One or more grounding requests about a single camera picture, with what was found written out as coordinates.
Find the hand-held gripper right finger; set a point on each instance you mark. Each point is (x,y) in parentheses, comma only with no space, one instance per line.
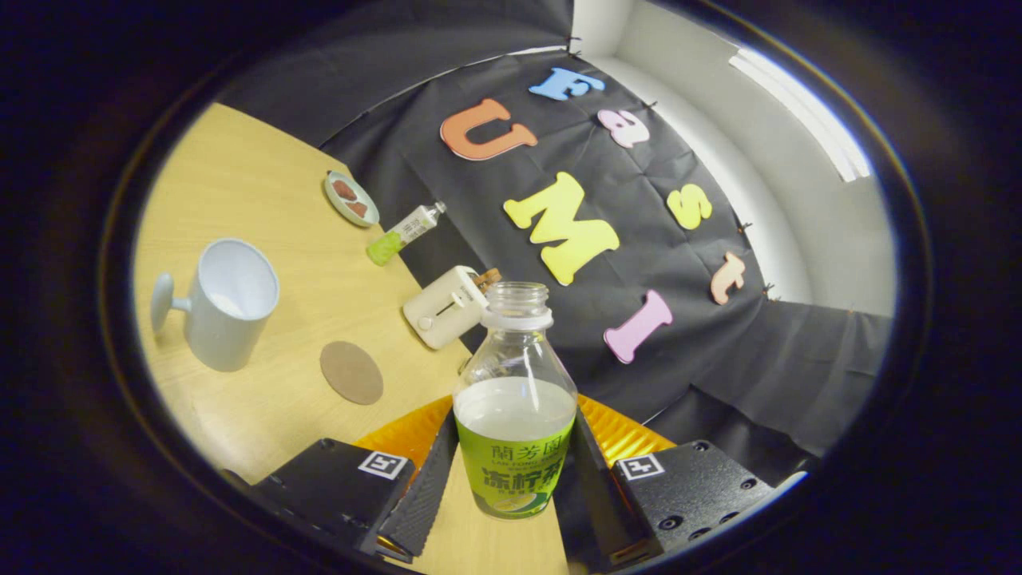
(595,495)

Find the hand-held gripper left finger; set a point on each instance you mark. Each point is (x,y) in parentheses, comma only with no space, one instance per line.
(423,495)

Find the green label juice bottle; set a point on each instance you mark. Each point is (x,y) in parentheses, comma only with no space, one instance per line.
(515,471)

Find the brown round coaster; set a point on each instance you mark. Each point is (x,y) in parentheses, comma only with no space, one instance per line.
(351,372)

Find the white cup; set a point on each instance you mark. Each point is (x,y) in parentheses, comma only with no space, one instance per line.
(215,335)

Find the slim green drink bottle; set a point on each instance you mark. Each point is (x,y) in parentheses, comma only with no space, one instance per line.
(407,231)

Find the white toaster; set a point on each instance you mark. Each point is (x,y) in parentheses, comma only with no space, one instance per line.
(443,307)

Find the brown bread slice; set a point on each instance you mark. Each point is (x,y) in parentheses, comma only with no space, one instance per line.
(487,279)

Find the brown food piece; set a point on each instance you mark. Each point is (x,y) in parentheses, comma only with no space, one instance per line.
(345,189)
(357,209)

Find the pale green plate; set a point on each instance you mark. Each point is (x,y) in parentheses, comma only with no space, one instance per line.
(338,206)

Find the wooden table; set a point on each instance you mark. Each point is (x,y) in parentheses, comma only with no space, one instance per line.
(263,208)

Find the ceiling light panel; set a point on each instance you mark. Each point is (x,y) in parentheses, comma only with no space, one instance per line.
(798,112)

